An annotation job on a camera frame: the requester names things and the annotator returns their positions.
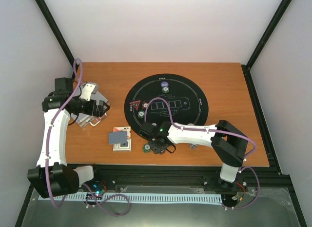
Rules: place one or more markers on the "blue poker chip stack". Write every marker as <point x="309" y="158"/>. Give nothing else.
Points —
<point x="193" y="146"/>

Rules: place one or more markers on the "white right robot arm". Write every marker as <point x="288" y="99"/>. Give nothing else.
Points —
<point x="227" y="141"/>

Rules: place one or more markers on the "black round poker mat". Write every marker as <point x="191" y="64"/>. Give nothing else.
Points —
<point x="188" y="103"/>

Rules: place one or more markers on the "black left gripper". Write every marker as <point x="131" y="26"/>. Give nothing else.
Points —
<point x="99" y="112"/>

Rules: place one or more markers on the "black right frame rail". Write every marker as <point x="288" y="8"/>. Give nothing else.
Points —
<point x="262" y="125"/>

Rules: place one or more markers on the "black right rear frame post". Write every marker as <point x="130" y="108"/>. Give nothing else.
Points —
<point x="280" y="11"/>

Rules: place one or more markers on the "green chip seat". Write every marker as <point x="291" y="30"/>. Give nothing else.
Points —
<point x="165" y="90"/>
<point x="141" y="114"/>

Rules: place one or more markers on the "black frame post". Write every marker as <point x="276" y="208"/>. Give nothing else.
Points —
<point x="55" y="30"/>
<point x="280" y="11"/>

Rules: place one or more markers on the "light blue cable duct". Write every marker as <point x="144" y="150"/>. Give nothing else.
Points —
<point x="154" y="198"/>

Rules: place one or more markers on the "purple blind button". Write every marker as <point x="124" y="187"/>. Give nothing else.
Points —
<point x="164" y="84"/>

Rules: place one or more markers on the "blue backed card deck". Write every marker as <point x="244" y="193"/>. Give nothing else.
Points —
<point x="119" y="137"/>

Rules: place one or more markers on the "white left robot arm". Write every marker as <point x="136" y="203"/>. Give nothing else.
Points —
<point x="52" y="177"/>

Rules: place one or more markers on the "green chip top seat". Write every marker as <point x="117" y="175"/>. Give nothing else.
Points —
<point x="165" y="90"/>

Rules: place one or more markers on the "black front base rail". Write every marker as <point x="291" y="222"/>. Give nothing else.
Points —
<point x="194" y="176"/>

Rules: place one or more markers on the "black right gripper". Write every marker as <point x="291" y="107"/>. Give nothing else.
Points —
<point x="155" y="150"/>

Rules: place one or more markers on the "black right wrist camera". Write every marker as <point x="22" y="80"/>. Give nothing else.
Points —
<point x="146" y="131"/>

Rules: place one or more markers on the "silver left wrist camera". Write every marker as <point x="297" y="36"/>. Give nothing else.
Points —
<point x="88" y="90"/>

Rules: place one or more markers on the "metal front tray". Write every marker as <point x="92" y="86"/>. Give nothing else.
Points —
<point x="273" y="208"/>

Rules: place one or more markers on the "black left rear frame post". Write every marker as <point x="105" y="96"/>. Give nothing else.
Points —
<point x="55" y="30"/>

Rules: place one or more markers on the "green poker chip stack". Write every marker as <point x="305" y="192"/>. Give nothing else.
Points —
<point x="146" y="148"/>

